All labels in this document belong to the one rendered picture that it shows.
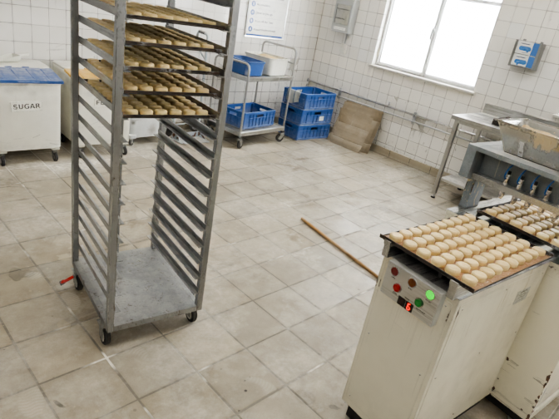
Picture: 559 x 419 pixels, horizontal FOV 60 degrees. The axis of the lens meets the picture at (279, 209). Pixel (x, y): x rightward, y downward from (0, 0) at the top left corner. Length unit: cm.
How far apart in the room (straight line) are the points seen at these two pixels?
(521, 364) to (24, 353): 225
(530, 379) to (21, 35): 458
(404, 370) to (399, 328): 16
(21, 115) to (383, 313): 339
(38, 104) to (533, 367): 389
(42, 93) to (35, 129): 31
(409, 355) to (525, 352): 72
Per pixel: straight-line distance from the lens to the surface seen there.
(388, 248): 183
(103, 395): 231
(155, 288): 266
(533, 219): 250
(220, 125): 213
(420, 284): 178
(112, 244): 216
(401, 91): 627
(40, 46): 508
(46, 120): 453
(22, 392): 237
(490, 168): 249
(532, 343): 248
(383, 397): 212
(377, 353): 205
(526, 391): 259
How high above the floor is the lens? 166
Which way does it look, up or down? 24 degrees down
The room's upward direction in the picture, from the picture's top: 11 degrees clockwise
